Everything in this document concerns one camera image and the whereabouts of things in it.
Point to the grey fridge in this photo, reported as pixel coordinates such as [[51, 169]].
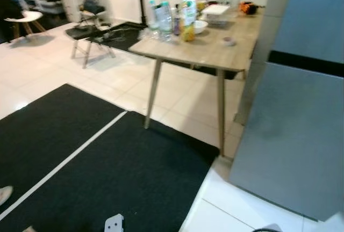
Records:
[[295, 124]]

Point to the small round grey cup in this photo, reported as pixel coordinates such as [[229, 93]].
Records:
[[229, 41]]

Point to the orange black pack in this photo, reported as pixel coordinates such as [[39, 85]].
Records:
[[248, 8]]

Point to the light wooden table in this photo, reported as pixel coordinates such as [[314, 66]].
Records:
[[215, 49]]

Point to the white plastic food container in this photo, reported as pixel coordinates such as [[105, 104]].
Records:
[[216, 11]]

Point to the small white bowl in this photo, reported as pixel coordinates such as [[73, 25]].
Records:
[[200, 27]]

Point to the green white juice carton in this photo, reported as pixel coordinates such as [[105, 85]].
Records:
[[188, 12]]

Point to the black tripod stand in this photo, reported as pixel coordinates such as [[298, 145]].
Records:
[[141, 1]]

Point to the dark grey bag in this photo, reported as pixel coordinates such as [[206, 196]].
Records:
[[94, 6]]

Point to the black seat metal stool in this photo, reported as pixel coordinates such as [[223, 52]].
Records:
[[80, 32]]

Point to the white round side table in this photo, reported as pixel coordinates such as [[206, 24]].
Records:
[[24, 16]]

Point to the person's foot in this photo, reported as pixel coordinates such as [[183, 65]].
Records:
[[4, 195]]

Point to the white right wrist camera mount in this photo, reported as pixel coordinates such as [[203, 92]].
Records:
[[273, 228]]

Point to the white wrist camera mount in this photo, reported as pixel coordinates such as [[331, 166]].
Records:
[[273, 228], [114, 224]]

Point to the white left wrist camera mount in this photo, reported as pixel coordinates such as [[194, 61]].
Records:
[[114, 224]]

